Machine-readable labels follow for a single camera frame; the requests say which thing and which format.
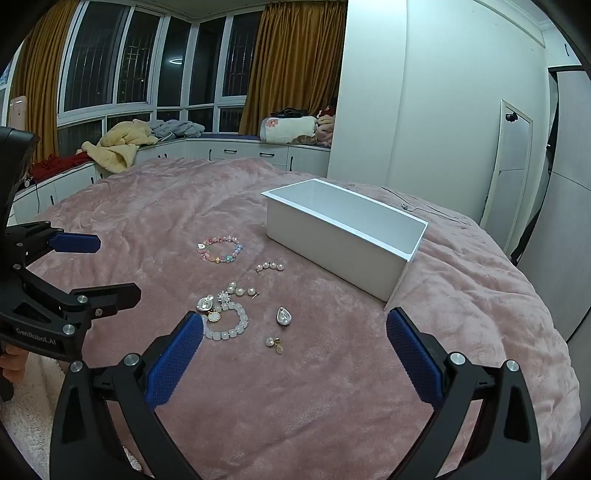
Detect white window seat cabinets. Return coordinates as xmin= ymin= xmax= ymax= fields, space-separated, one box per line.
xmin=9 ymin=138 xmax=332 ymax=227

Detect large bay window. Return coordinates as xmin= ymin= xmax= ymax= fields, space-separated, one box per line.
xmin=55 ymin=0 xmax=266 ymax=153

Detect white bead bracelet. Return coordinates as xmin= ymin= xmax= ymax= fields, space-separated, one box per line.
xmin=202 ymin=301 xmax=250 ymax=341

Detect narrow mustard curtain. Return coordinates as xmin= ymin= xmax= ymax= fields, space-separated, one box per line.
xmin=19 ymin=0 xmax=84 ymax=160

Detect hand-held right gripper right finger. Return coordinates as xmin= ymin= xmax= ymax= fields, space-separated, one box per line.
xmin=385 ymin=307 xmax=542 ymax=480

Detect white clothes hanger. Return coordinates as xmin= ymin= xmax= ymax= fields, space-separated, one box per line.
xmin=381 ymin=185 xmax=468 ymax=226

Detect yellow fleece blanket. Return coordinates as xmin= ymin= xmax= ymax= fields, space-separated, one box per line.
xmin=82 ymin=119 xmax=160 ymax=175

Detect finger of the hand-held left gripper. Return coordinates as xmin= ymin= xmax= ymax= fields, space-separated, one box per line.
xmin=11 ymin=264 xmax=142 ymax=324
xmin=4 ymin=220 xmax=101 ymax=268

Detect person's left forearm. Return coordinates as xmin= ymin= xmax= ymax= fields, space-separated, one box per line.
xmin=0 ymin=355 xmax=70 ymax=467

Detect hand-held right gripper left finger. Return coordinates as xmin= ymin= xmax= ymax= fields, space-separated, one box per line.
xmin=50 ymin=311 xmax=205 ymax=480

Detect grey clothes pile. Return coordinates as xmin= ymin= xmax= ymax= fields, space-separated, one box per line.
xmin=148 ymin=119 xmax=206 ymax=141

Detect grey wardrobe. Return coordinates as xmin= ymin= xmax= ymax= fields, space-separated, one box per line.
xmin=508 ymin=65 xmax=591 ymax=333

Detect white rectangular storage box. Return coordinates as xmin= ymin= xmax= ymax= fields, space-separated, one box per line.
xmin=261 ymin=178 xmax=429 ymax=311

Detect red cloth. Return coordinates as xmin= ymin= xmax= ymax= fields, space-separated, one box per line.
xmin=30 ymin=151 xmax=95 ymax=182

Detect person's left hand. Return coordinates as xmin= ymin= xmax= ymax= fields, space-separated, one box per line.
xmin=0 ymin=344 xmax=29 ymax=385

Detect pink fluffy blanket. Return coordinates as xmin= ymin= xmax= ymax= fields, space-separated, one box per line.
xmin=9 ymin=157 xmax=583 ymax=480

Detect black bag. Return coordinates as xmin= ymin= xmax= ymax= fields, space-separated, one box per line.
xmin=270 ymin=107 xmax=319 ymax=119

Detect wide mustard curtain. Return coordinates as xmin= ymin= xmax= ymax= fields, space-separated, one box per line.
xmin=238 ymin=0 xmax=349 ymax=137

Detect pink clothes pile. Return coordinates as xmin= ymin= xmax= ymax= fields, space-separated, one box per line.
xmin=295 ymin=113 xmax=337 ymax=148

